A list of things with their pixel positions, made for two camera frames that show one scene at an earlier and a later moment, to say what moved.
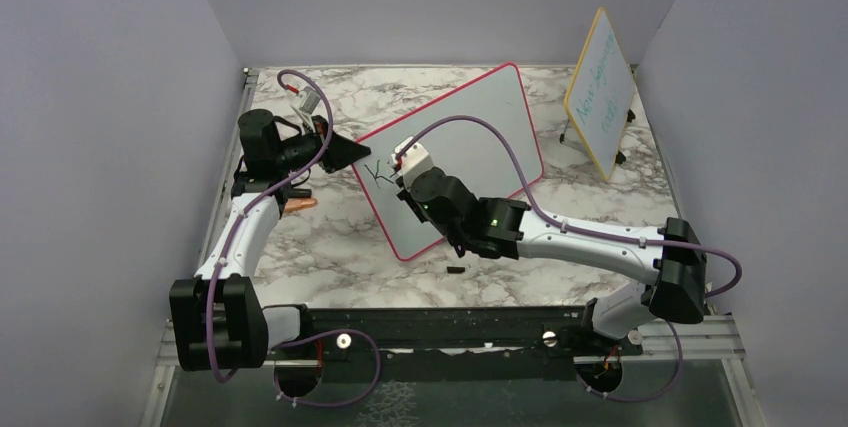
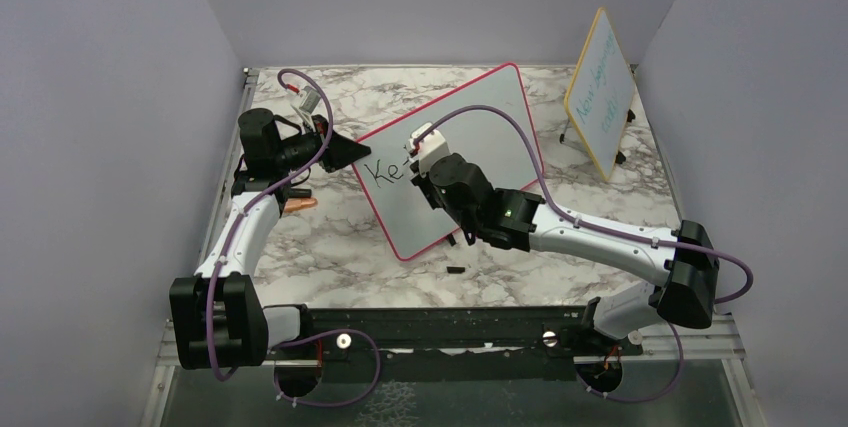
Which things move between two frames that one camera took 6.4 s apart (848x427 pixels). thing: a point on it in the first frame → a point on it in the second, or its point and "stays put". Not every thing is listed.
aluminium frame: x=221 y=198 stays put
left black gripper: x=342 y=151 stays put
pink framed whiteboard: x=474 y=151 stays put
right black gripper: x=404 y=194 → x=424 y=184
